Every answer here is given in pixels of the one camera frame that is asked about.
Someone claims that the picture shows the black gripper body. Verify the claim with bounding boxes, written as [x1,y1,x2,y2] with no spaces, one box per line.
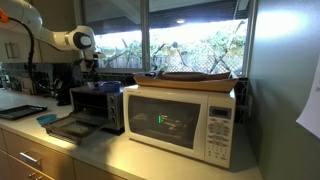
[83,58,102,77]

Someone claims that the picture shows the purple plastic bowl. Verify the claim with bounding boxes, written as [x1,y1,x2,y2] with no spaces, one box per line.
[86,81,103,91]

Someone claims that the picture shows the blue plastic bowl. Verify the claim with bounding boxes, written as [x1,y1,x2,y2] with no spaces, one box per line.
[99,80,122,93]

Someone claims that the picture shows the small blue bowl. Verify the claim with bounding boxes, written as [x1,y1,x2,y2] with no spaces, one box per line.
[35,113,58,127]

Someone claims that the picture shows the white microwave oven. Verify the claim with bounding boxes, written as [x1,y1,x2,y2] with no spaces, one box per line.
[122,83,237,169]

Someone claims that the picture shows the dark wooden bowl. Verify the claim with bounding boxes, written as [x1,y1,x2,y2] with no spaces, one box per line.
[156,70,232,82]

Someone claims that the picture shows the black coffee maker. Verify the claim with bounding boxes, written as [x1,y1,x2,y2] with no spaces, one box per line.
[53,63,83,107]

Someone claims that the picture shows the black silver toaster oven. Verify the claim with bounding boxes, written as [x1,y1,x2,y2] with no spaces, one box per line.
[43,84,125,146]

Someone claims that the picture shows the wooden cutting boards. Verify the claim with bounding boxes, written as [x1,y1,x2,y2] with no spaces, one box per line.
[19,72,38,96]

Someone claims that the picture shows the black baking tray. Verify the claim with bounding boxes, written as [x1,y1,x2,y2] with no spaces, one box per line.
[0,104,48,121]

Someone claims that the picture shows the light wooden tray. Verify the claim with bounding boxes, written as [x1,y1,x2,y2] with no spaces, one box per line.
[133,71,239,93]

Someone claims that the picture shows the white paper sheet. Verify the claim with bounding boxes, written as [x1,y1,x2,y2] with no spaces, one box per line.
[295,53,320,139]

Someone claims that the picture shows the grey window frame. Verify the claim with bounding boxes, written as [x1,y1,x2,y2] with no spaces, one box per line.
[73,0,259,78]

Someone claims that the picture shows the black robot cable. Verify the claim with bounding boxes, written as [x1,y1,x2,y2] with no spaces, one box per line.
[8,16,59,94]

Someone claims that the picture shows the silver drawer handle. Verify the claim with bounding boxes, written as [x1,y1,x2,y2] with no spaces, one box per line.
[28,171,45,180]
[19,151,43,164]

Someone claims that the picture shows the orange cable clip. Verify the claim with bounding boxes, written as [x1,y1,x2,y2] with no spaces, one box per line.
[0,8,10,24]

